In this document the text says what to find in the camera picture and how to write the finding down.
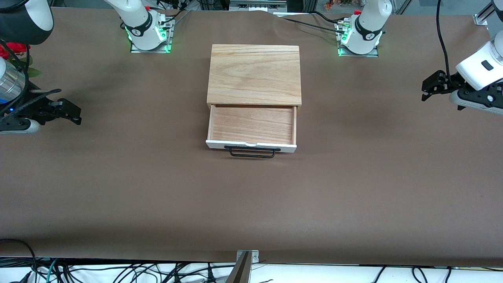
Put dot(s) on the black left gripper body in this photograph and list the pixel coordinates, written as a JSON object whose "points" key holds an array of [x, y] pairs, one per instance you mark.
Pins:
{"points": [[446, 82]]}

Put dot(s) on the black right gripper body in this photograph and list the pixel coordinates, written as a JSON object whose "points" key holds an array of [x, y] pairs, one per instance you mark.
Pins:
{"points": [[34, 108]]}

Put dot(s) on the wooden drawer with white front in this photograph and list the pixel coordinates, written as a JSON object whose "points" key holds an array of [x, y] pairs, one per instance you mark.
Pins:
{"points": [[251, 124]]}

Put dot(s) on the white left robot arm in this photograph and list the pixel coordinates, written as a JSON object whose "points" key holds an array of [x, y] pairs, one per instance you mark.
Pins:
{"points": [[369, 23]]}

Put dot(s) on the light wooden drawer cabinet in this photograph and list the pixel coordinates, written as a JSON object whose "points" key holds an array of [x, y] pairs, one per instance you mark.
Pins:
{"points": [[255, 74]]}

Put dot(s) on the large red rose with leaves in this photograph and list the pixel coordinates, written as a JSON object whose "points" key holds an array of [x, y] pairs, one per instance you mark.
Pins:
{"points": [[19, 48]]}

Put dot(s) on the small red rose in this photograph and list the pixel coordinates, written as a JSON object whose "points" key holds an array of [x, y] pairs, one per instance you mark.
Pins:
{"points": [[3, 51]]}

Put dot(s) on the brown table cloth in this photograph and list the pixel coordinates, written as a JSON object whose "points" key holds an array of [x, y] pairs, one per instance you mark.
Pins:
{"points": [[118, 196]]}

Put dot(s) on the orange flowers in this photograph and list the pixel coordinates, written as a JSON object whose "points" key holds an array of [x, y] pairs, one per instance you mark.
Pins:
{"points": [[338, 4]]}

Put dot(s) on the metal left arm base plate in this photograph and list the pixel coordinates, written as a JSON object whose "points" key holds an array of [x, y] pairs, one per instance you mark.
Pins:
{"points": [[373, 54]]}

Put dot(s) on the aluminium extrusion post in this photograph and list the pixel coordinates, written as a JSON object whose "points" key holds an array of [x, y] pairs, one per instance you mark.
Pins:
{"points": [[482, 16]]}

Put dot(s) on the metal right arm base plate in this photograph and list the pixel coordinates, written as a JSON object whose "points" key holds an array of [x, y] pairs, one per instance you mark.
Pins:
{"points": [[151, 51]]}

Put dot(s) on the aluminium frame with sockets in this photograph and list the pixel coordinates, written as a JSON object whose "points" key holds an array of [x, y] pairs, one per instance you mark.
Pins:
{"points": [[257, 4]]}

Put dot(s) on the grey metal camera post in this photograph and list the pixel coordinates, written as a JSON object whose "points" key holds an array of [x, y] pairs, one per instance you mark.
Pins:
{"points": [[240, 273]]}

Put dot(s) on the small metal mounting bracket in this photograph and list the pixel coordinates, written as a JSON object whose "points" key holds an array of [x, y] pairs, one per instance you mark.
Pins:
{"points": [[254, 257]]}

